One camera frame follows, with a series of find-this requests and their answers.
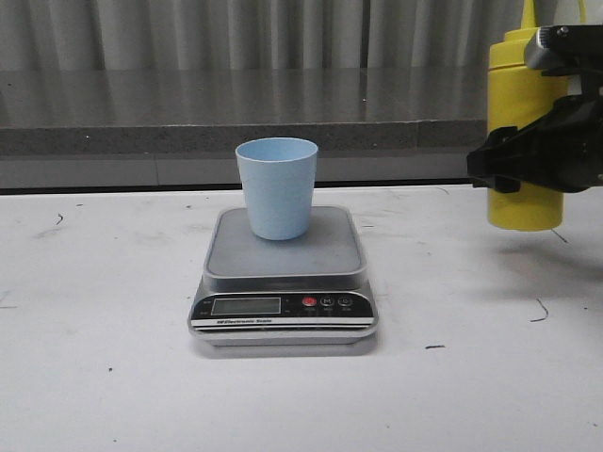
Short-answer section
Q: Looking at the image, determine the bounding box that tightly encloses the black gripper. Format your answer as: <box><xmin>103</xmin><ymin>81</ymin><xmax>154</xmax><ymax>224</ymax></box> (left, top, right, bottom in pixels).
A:
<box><xmin>466</xmin><ymin>24</ymin><xmax>602</xmax><ymax>193</ymax></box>

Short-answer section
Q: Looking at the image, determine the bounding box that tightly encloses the yellow squeeze bottle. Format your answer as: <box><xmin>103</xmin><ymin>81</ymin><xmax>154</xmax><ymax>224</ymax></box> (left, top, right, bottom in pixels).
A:
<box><xmin>488</xmin><ymin>1</ymin><xmax>580</xmax><ymax>232</ymax></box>

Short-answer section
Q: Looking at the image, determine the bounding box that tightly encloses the silver digital kitchen scale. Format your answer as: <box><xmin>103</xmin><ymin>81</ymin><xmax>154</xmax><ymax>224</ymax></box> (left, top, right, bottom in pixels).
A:
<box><xmin>187</xmin><ymin>206</ymin><xmax>379</xmax><ymax>359</ymax></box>

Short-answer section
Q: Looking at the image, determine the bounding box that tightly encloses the light blue plastic cup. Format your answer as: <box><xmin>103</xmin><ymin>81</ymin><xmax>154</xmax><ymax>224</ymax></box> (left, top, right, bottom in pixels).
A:
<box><xmin>236</xmin><ymin>137</ymin><xmax>318</xmax><ymax>240</ymax></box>

